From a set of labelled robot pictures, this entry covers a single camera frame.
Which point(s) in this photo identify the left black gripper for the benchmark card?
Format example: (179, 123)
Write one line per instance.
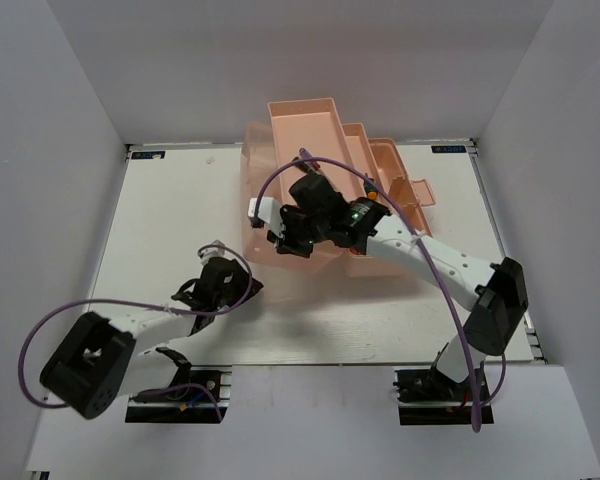
(241, 275)

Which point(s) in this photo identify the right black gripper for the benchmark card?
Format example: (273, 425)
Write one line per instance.
(286, 244)

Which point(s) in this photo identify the green orange stubby screwdriver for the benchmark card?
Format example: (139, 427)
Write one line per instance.
(369, 186)

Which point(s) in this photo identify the blue handled screwdriver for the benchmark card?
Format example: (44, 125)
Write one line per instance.
(309, 164)

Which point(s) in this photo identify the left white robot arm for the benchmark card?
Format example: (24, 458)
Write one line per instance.
(89, 368)

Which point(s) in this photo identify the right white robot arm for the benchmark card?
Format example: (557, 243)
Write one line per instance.
(494, 294)

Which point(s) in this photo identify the left blue table label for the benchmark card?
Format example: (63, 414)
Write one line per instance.
(147, 155)

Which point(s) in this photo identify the blue table label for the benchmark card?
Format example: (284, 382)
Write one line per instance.
(448, 149)
(147, 155)

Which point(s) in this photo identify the right blue table label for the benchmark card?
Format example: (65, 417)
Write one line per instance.
(448, 149)

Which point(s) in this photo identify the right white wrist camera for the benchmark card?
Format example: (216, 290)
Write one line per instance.
(266, 212)

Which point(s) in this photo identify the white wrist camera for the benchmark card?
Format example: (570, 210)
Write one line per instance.
(266, 212)
(211, 250)

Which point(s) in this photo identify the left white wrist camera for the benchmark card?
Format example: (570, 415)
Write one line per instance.
(211, 250)

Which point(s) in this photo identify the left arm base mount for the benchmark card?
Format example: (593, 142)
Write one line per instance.
(203, 401)

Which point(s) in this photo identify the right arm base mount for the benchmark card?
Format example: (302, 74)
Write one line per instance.
(429, 399)

